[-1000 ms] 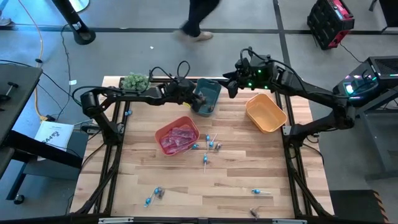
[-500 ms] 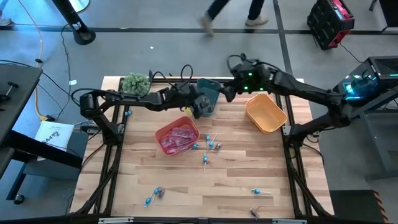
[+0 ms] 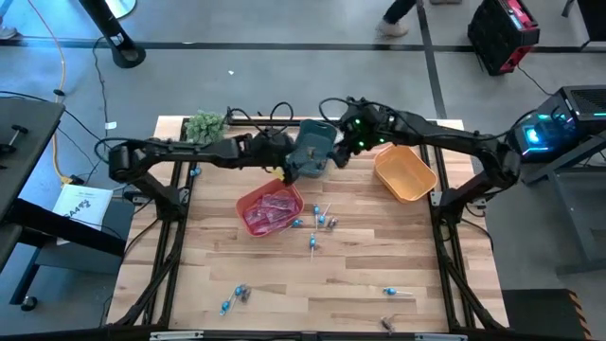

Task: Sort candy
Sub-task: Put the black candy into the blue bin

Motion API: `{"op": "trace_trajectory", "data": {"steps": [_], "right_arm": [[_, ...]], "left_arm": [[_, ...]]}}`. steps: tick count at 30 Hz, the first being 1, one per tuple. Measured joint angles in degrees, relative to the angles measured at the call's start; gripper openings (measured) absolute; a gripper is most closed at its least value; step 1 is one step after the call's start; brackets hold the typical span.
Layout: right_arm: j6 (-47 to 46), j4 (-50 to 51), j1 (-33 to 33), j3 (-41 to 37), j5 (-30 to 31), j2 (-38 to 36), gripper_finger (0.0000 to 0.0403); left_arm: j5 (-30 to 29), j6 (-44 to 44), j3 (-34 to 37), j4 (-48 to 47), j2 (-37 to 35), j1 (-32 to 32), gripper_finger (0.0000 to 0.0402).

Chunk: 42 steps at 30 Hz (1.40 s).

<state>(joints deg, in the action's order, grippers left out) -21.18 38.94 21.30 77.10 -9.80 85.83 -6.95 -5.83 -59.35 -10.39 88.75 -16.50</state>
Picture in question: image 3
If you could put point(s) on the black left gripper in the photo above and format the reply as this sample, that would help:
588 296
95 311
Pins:
272 149

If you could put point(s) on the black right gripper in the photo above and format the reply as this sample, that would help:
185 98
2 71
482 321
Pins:
350 144

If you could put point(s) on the red candy packet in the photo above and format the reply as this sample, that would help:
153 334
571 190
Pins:
281 201
279 218
255 217
267 229

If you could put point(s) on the clear-wrapped brown candy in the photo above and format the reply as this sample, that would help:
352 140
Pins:
388 324
332 223
311 152

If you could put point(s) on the yellow plastic bin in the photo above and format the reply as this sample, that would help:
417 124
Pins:
404 173

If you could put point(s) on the blue lollipop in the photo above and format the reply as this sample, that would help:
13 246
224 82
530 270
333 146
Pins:
196 171
389 291
322 220
224 308
297 222
312 242
238 290
316 209

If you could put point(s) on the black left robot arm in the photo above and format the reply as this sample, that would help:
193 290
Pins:
189 151

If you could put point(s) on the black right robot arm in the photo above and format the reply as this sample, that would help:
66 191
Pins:
450 137

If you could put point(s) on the teal plastic bin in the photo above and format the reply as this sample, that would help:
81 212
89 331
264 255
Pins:
312 135

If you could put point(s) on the orange plastic bin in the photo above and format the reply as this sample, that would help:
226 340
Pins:
248 199

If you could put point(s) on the green plant in white pot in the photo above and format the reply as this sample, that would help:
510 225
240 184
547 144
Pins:
206 128

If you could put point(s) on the person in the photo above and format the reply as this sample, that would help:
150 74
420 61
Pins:
5 33
393 28

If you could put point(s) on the silver metal plate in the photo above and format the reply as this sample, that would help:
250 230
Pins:
175 335
440 337

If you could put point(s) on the red and black crate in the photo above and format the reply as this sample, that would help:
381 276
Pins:
497 33

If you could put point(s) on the white paper manual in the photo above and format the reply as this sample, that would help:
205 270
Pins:
83 208

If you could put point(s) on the black side table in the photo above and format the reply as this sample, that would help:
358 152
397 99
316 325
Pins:
568 199

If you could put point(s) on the black computer with lights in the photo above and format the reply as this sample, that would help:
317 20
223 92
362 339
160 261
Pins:
568 113

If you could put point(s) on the black hazard-striped platform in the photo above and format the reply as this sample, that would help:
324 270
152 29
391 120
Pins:
540 312

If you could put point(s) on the black desk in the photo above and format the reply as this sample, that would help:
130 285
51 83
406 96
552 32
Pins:
28 137

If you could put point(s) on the black post base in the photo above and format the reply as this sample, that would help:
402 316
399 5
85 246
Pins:
123 52

